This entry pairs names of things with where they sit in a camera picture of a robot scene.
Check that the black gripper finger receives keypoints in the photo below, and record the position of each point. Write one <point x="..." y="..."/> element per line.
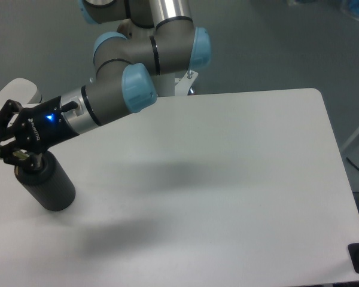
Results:
<point x="7" y="112"/>
<point x="33" y="162"/>

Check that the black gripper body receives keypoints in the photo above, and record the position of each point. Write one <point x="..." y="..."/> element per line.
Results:
<point x="43" y="126"/>

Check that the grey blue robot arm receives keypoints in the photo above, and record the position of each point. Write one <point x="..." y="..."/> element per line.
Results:
<point x="124" y="65"/>

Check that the black ribbed cylindrical vase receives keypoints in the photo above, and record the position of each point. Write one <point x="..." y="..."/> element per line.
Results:
<point x="50" y="185"/>

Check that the white chair armrest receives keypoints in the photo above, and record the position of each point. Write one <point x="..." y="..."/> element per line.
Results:
<point x="21" y="90"/>

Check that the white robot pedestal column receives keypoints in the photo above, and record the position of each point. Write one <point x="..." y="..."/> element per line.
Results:
<point x="164" y="84"/>

